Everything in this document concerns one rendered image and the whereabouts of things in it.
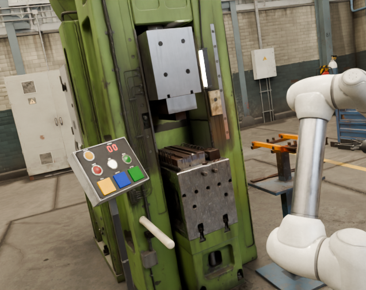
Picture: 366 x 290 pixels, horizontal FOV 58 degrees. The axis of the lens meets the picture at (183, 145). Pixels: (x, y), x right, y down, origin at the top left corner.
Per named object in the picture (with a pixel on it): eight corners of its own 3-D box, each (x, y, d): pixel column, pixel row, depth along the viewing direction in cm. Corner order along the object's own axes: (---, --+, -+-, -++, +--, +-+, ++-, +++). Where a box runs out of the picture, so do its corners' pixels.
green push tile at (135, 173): (144, 176, 180) (137, 165, 181) (134, 181, 175) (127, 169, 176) (142, 178, 181) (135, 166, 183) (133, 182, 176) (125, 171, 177)
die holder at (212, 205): (238, 221, 224) (229, 158, 216) (189, 241, 209) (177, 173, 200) (198, 201, 274) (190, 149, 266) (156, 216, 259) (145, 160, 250)
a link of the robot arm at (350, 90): (385, 84, 124) (347, 88, 134) (372, 56, 112) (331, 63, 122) (381, 115, 120) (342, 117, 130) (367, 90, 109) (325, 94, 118)
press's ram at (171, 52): (213, 90, 213) (204, 25, 205) (158, 100, 197) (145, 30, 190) (184, 92, 250) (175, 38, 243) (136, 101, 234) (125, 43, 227)
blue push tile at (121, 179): (131, 183, 173) (124, 171, 174) (120, 188, 167) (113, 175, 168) (129, 185, 174) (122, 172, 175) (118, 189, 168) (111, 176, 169)
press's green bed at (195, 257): (246, 283, 233) (237, 221, 224) (200, 306, 218) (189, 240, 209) (206, 253, 282) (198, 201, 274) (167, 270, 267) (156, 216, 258)
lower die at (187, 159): (205, 162, 215) (204, 149, 214) (178, 170, 207) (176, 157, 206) (178, 154, 253) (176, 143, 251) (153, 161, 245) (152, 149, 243)
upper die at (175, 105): (197, 108, 209) (194, 93, 207) (168, 114, 201) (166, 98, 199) (170, 108, 246) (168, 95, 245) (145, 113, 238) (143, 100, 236)
